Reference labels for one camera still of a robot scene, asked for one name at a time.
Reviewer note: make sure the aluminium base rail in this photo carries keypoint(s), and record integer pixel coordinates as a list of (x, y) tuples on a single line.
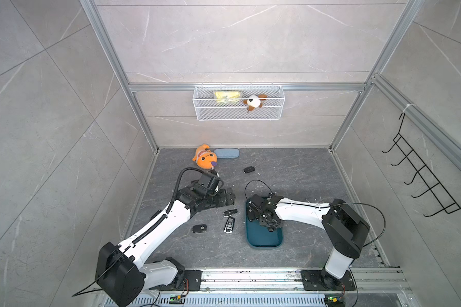
[(282, 287)]

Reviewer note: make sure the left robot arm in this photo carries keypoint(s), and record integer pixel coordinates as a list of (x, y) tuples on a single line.
[(121, 271)]

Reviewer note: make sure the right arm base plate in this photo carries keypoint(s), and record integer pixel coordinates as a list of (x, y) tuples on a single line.
[(320, 280)]

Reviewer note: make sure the Mercedes key chrome black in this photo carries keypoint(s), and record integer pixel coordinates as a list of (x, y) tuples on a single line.
[(229, 213)]

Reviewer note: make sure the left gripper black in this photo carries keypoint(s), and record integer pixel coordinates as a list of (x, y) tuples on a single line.
[(222, 200)]

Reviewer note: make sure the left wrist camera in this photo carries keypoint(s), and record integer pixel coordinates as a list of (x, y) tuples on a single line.
[(209, 181)]

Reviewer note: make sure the black key far centre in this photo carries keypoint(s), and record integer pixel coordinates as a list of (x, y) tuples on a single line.
[(249, 169)]

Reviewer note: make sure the teal storage box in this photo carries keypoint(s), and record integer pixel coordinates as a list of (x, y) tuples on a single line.
[(260, 237)]

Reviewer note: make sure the yellow plush in basket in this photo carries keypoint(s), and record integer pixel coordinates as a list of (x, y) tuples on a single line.
[(227, 97)]

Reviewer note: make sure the white wire basket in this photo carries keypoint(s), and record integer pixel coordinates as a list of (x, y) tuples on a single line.
[(207, 109)]

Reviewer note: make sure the brown white plush dog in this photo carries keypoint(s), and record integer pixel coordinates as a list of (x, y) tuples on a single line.
[(255, 101)]

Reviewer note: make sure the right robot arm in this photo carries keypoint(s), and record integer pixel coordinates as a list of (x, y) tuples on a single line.
[(345, 228)]

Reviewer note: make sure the black key front left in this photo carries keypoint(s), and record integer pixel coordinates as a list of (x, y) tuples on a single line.
[(199, 229)]

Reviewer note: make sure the black flip key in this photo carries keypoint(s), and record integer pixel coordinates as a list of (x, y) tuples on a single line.
[(251, 216)]

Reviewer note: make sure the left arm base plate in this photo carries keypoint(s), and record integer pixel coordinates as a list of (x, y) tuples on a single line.
[(189, 281)]

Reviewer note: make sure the BMW key silver black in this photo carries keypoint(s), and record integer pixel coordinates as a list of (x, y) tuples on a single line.
[(229, 225)]

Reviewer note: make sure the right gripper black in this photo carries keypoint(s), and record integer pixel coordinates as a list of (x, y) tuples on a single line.
[(275, 224)]

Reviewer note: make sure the black wall hook rack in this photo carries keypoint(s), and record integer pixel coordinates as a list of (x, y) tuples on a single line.
[(444, 201)]

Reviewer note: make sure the light blue glasses case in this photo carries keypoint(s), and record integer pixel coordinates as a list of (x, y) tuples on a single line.
[(227, 153)]

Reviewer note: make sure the orange plush toy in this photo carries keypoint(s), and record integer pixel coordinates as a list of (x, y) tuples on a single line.
[(204, 158)]

